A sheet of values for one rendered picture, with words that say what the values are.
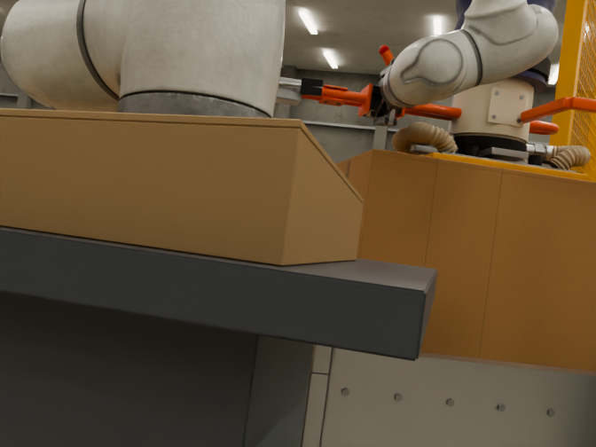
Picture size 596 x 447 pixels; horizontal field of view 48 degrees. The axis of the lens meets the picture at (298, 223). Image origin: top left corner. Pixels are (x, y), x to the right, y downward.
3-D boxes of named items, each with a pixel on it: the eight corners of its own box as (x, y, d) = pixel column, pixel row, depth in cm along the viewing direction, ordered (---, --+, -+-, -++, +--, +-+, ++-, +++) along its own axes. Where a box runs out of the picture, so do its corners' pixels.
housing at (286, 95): (297, 106, 147) (300, 86, 147) (301, 101, 140) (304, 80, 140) (265, 101, 146) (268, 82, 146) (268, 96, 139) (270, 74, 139)
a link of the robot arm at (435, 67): (396, 117, 119) (462, 94, 121) (424, 103, 104) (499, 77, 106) (377, 59, 119) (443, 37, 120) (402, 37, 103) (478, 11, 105)
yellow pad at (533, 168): (564, 186, 147) (567, 164, 147) (590, 184, 137) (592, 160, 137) (416, 165, 142) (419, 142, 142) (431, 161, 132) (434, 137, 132)
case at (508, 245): (536, 350, 173) (555, 198, 174) (636, 388, 134) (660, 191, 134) (309, 325, 164) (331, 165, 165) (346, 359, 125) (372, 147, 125)
